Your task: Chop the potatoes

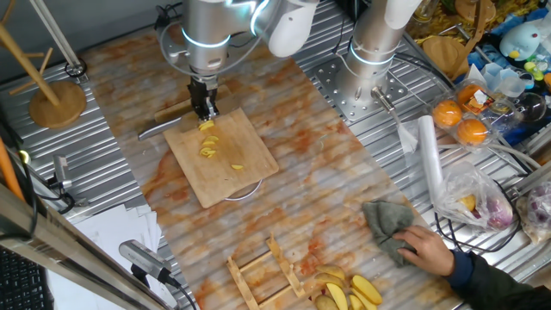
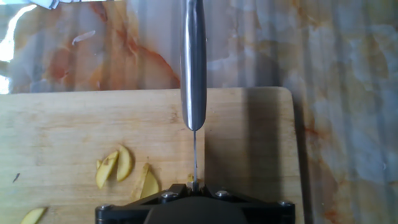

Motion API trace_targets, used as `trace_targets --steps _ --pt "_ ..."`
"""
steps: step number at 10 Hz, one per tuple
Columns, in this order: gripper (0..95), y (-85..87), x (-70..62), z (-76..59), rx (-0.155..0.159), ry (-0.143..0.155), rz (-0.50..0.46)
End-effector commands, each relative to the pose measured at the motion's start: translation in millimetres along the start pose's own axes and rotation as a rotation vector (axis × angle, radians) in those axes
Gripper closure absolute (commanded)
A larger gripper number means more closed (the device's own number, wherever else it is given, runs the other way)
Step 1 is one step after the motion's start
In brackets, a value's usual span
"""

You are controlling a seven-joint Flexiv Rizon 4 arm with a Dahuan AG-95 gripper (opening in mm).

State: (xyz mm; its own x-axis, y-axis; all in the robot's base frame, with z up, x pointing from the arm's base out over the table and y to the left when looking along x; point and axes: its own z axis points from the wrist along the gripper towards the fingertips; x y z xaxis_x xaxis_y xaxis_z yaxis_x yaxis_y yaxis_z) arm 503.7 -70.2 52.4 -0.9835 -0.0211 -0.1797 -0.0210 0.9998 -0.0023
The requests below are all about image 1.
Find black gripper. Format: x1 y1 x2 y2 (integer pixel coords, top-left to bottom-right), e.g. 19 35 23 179
187 77 220 123

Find steel cleaver knife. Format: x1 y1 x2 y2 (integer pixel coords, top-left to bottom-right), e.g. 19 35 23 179
137 92 245 141

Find grey green cloth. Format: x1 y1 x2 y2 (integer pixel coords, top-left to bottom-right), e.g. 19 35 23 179
361 200 419 269

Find forearm in dark sleeve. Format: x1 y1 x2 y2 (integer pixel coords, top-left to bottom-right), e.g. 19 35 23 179
444 248 551 310

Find person's bare hand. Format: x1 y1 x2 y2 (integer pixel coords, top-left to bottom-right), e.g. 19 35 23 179
392 224 456 277

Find wooden cutting board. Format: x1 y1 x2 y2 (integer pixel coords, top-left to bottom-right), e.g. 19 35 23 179
153 84 281 210

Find orange marbled table mat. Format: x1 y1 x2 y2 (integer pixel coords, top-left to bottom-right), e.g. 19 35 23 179
81 12 458 310

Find round wooden disc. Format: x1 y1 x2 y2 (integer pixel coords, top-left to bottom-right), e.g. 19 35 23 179
0 0 89 130

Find stack of white papers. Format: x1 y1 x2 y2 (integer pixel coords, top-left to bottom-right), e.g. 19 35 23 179
46 203 178 310

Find wooden knife rack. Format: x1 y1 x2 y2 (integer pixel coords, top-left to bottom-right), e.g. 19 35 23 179
225 232 308 310

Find white tripod legs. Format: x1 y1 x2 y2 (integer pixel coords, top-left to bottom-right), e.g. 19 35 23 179
28 0 89 79

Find metal cylinder connector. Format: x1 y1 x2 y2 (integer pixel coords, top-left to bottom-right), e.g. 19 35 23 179
370 85 397 115

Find orange rod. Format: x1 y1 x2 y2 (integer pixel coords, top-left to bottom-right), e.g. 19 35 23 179
0 136 26 203

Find white film roll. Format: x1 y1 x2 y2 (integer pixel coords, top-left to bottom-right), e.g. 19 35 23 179
417 114 445 207

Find yellow banana pieces pile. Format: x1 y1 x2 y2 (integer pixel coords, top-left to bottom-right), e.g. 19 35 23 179
350 274 384 307

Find orange fruit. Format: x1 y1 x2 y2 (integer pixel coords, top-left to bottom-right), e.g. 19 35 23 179
431 99 463 129
456 84 486 111
455 118 489 146

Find round wooden disc stand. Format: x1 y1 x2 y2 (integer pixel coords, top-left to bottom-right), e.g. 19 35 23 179
421 35 471 82

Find black mesh panel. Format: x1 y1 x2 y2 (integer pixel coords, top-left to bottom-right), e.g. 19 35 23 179
0 247 56 310

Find plastic bag of vegetables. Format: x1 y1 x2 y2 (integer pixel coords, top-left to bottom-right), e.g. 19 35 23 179
433 160 517 234

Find clear plastic fruit package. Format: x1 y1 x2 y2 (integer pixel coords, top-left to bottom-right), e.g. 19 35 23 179
429 78 517 151

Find clear plastic measuring cup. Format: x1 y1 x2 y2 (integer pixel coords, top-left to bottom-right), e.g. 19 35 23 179
480 62 536 99

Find blue plush toy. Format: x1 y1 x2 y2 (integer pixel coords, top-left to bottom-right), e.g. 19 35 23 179
498 22 543 62

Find round glass flask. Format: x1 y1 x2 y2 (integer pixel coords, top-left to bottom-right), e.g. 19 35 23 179
513 91 548 124

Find bag of purple vegetables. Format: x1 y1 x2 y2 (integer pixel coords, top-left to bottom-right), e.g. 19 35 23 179
515 180 551 245

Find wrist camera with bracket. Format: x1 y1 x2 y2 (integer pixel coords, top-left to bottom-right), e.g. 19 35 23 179
154 2 191 64

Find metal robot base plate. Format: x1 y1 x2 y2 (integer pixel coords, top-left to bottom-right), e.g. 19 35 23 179
312 57 410 125

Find camera on clamp mount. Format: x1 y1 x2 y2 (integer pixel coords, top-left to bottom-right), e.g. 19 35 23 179
46 153 90 215

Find silver camera with cable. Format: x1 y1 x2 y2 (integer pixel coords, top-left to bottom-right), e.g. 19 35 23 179
118 239 184 290

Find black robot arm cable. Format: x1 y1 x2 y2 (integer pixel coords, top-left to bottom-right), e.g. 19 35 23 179
333 0 367 48

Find metal frame beam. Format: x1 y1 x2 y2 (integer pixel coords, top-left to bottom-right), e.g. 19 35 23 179
0 183 171 310

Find black base cable bundle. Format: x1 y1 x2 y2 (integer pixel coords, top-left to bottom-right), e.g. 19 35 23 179
394 50 458 90

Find black cable loop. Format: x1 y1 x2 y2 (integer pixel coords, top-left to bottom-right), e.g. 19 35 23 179
433 179 523 254

